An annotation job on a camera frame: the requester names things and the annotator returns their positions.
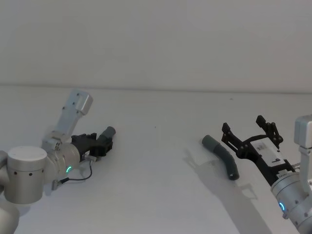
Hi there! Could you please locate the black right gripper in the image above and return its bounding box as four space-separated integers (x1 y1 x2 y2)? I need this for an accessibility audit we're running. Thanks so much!
221 115 297 188

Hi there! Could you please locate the short grey tube piece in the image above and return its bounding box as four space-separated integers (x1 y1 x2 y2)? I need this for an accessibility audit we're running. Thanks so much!
100 126 117 145

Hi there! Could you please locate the white table cloth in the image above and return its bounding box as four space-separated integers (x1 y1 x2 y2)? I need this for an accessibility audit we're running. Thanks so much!
0 84 312 234

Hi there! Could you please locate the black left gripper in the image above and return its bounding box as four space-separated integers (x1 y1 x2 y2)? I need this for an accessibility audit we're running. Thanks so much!
71 132 115 158

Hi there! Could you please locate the curved grey hose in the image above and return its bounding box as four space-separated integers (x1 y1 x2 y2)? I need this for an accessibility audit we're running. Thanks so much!
201 135 240 181

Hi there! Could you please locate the pale backdrop wall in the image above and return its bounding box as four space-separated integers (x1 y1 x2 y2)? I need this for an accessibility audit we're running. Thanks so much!
0 0 312 94

